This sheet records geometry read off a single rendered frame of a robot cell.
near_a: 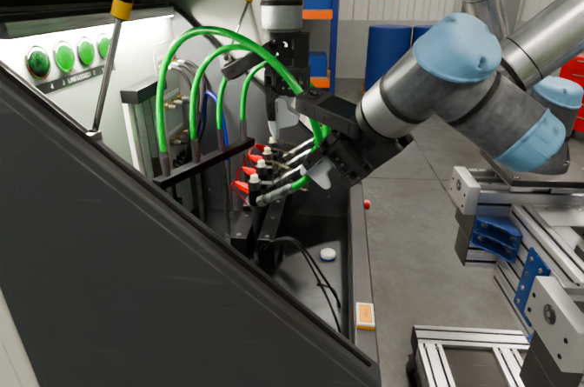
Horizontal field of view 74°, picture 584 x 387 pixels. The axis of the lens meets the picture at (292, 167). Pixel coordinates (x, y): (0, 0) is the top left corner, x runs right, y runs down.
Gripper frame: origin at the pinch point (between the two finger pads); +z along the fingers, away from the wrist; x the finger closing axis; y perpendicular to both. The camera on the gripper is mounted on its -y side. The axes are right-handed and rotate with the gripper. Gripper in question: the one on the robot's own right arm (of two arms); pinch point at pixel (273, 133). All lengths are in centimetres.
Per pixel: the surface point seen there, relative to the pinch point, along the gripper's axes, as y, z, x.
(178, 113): -32.0, 5.2, 27.5
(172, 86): -32.0, -2.9, 25.8
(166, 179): -23.8, 11.1, -2.0
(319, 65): -19, 80, 536
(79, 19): -29.4, -22.5, -12.0
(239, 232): -7.8, 23.1, -3.0
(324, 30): -17, 38, 647
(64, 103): -32.4, -9.6, -16.3
